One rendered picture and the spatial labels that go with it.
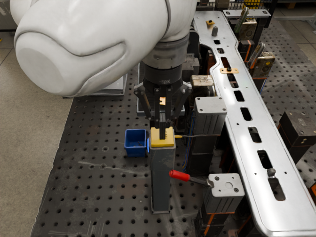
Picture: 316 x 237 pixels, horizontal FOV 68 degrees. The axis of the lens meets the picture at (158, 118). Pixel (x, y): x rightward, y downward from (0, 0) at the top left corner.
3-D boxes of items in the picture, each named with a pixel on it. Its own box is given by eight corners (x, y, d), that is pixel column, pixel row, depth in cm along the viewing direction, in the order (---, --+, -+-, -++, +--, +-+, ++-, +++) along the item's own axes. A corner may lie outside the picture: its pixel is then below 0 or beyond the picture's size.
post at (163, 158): (170, 213, 93) (177, 149, 61) (151, 214, 93) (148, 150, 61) (169, 195, 99) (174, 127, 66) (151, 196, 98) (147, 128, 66)
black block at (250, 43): (244, 88, 147) (259, 45, 125) (227, 88, 146) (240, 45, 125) (241, 80, 152) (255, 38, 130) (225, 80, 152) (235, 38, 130)
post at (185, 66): (185, 133, 121) (193, 69, 92) (175, 133, 121) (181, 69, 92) (184, 126, 125) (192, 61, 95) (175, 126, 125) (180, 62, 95)
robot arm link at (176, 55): (193, 42, 38) (189, 72, 42) (186, 17, 44) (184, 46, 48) (137, 43, 38) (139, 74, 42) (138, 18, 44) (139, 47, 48)
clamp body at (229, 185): (223, 241, 86) (252, 201, 60) (193, 243, 86) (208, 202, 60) (217, 215, 93) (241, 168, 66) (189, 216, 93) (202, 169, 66)
